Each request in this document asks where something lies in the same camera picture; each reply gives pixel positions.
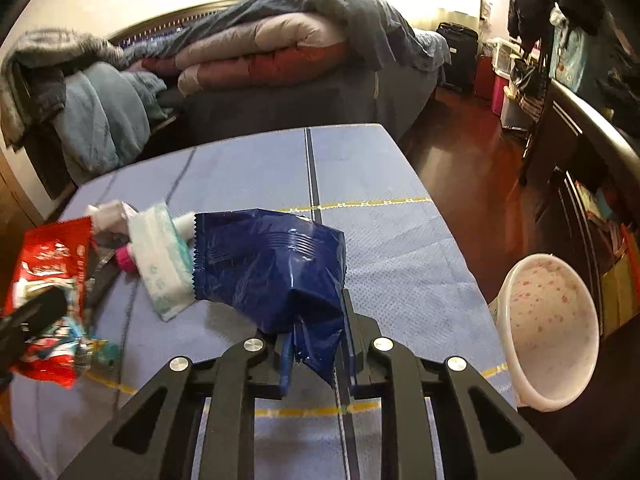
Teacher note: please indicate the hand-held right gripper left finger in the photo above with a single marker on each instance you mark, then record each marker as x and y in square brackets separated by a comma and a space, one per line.
[286, 365]

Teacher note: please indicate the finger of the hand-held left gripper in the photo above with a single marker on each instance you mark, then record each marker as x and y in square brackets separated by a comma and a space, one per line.
[104, 280]
[30, 317]

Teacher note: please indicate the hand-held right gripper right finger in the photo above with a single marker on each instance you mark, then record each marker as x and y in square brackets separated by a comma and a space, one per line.
[350, 350]

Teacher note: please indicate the white tube with pink cap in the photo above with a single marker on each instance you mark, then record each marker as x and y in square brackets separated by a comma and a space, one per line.
[125, 259]

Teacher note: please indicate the white teal tissue packet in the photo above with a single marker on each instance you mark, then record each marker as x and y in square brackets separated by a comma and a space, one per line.
[155, 260]

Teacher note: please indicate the red snack bag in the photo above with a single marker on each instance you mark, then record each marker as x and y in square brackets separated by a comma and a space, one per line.
[45, 255]

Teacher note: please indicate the white paper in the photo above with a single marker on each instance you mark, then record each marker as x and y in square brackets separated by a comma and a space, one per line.
[112, 215]

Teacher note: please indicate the colourful candy wrapper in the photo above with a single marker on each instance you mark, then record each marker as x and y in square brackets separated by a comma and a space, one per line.
[100, 352]

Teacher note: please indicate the dark blue snack bag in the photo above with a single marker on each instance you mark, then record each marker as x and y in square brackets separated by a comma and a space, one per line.
[260, 260]

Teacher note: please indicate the white basin with pink spots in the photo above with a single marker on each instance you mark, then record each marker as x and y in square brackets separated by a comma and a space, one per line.
[545, 310]

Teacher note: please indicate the wooden cabinet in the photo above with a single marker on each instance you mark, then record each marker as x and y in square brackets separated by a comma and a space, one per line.
[15, 200]

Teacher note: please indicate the black jacket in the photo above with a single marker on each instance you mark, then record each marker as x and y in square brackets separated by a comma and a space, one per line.
[40, 130]

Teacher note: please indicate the blue tablecloth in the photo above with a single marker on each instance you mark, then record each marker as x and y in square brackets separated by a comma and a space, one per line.
[390, 185]

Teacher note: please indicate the light blue fleece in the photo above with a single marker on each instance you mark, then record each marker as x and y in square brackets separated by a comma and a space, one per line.
[100, 110]

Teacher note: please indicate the clothes pile on chair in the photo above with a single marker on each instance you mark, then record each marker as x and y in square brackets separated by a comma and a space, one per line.
[50, 45]

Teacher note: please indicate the bed with dark blue sheet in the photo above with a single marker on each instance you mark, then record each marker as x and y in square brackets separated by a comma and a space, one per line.
[325, 105]

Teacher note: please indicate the folded grey red quilt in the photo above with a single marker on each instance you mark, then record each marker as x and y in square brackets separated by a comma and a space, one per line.
[260, 45]

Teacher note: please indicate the pink storage bin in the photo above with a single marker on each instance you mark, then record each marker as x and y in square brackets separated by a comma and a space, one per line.
[500, 95]

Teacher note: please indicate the dark wooden desk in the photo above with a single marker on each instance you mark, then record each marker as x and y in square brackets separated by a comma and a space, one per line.
[565, 130]

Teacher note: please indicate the black suitcase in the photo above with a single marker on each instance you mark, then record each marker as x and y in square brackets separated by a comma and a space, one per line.
[457, 55]

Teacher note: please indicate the white storage box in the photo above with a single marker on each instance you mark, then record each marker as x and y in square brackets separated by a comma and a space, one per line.
[505, 55]

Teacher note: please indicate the light blue hanging bag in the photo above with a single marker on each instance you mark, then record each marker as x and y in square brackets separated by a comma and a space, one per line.
[570, 55]

